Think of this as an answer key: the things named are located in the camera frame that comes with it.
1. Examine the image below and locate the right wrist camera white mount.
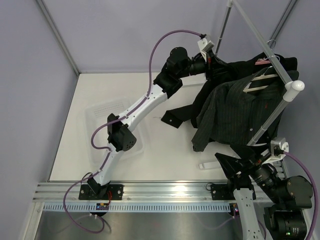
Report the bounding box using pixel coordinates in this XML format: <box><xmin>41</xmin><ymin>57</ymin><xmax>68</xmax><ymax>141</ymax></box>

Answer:
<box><xmin>268</xmin><ymin>137</ymin><xmax>289</xmax><ymax>163</ymax></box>

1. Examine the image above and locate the white slotted cable duct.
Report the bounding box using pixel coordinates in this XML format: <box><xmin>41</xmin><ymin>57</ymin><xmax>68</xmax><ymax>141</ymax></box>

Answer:
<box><xmin>43</xmin><ymin>202</ymin><xmax>233</xmax><ymax>214</ymax></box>

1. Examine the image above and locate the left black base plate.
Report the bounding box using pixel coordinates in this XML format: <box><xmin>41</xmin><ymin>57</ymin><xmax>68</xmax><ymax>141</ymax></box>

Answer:
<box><xmin>78</xmin><ymin>184</ymin><xmax>124</xmax><ymax>201</ymax></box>

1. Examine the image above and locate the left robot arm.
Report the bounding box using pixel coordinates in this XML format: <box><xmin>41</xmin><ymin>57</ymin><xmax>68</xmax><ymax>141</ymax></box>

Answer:
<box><xmin>79</xmin><ymin>47</ymin><xmax>229</xmax><ymax>201</ymax></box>

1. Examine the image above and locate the clear plastic basket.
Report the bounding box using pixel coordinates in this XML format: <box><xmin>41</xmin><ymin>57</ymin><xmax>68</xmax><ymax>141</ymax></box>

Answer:
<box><xmin>84</xmin><ymin>97</ymin><xmax>145</xmax><ymax>167</ymax></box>

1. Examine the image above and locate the black shirt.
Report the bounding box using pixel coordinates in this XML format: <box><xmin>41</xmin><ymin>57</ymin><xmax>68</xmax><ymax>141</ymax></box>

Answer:
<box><xmin>160</xmin><ymin>52</ymin><xmax>298</xmax><ymax>130</ymax></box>

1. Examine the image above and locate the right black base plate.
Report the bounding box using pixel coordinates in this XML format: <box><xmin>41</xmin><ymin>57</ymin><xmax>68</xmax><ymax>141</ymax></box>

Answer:
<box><xmin>210</xmin><ymin>183</ymin><xmax>257</xmax><ymax>201</ymax></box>

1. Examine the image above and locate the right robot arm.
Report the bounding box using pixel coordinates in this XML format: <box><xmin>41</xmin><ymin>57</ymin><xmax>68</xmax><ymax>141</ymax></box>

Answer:
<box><xmin>210</xmin><ymin>145</ymin><xmax>316</xmax><ymax>240</ymax></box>

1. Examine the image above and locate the pink hanger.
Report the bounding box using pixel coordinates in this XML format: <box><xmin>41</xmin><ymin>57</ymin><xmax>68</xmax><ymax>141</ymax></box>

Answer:
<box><xmin>254</xmin><ymin>39</ymin><xmax>277</xmax><ymax>66</ymax></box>

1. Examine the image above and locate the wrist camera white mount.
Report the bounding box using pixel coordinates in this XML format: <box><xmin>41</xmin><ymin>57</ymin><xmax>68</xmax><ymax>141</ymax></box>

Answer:
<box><xmin>197</xmin><ymin>34</ymin><xmax>215</xmax><ymax>61</ymax></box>
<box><xmin>268</xmin><ymin>137</ymin><xmax>289</xmax><ymax>163</ymax></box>

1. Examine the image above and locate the aluminium rail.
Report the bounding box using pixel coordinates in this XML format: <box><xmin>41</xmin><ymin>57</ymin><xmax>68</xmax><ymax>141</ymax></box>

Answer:
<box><xmin>31</xmin><ymin>182</ymin><xmax>283</xmax><ymax>203</ymax></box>

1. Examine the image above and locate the metal clothes rack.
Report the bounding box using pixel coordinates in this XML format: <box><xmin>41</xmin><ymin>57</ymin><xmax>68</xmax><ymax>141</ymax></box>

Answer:
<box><xmin>214</xmin><ymin>0</ymin><xmax>305</xmax><ymax>146</ymax></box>

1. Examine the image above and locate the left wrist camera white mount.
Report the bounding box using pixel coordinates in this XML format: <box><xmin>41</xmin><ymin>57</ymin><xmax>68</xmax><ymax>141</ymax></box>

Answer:
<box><xmin>197</xmin><ymin>34</ymin><xmax>215</xmax><ymax>61</ymax></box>

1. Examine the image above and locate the wooden hanger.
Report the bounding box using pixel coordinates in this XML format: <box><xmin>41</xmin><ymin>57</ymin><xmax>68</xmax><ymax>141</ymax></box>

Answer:
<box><xmin>243</xmin><ymin>66</ymin><xmax>278</xmax><ymax>96</ymax></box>

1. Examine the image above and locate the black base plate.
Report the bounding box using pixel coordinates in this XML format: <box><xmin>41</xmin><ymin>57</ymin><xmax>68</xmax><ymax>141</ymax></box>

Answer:
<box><xmin>210</xmin><ymin>183</ymin><xmax>257</xmax><ymax>201</ymax></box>
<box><xmin>78</xmin><ymin>184</ymin><xmax>124</xmax><ymax>201</ymax></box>

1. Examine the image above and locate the dark striped shirt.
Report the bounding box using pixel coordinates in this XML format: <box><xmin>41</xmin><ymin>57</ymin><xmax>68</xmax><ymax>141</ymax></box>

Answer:
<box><xmin>191</xmin><ymin>71</ymin><xmax>286</xmax><ymax>152</ymax></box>

